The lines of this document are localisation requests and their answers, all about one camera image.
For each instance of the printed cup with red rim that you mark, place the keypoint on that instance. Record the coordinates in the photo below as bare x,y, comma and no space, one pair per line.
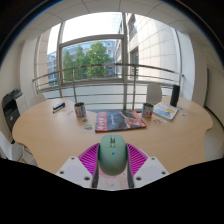
80,110

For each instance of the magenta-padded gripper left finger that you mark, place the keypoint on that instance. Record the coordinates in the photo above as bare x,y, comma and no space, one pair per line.
75,170

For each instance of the white and blue booklet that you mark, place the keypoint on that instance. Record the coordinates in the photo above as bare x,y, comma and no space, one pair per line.
166,110

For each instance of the black cylindrical speaker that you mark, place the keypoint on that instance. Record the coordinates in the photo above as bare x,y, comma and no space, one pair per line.
175,96

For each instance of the metal balcony railing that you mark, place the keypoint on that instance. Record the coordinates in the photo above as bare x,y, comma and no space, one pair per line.
100,66

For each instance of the small teal card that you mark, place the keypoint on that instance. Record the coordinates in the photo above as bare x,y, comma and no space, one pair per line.
88,127

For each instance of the white chair backrest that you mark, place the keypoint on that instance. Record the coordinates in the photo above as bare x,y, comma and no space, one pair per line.
154,93
36,99

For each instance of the mint green computer mouse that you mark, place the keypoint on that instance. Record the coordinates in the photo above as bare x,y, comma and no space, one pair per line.
112,155

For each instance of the black and white printer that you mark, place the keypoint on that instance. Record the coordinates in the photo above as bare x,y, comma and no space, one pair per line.
11,108

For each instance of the printed cup with blue rim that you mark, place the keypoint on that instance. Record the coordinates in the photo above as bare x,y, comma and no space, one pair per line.
147,110

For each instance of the red and dark magazine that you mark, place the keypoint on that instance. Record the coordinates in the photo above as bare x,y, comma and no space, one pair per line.
118,120

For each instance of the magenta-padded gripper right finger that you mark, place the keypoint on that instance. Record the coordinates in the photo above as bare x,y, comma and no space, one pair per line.
150,170

